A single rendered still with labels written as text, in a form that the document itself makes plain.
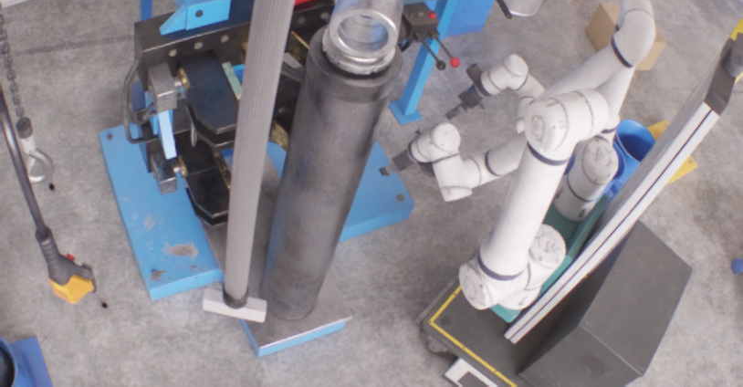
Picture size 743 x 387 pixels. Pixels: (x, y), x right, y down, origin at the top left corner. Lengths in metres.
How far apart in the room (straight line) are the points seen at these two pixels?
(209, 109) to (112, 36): 1.78
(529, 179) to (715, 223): 2.71
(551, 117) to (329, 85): 0.50
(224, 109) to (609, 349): 1.44
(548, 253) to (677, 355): 1.70
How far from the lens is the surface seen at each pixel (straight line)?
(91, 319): 2.82
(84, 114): 3.39
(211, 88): 2.11
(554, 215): 2.50
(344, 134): 1.66
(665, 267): 2.52
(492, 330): 2.65
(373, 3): 1.46
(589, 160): 2.35
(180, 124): 2.52
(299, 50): 2.30
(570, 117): 1.55
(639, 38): 2.03
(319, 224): 2.00
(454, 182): 2.02
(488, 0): 3.96
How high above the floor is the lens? 2.58
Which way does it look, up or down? 53 degrees down
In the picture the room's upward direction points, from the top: 19 degrees clockwise
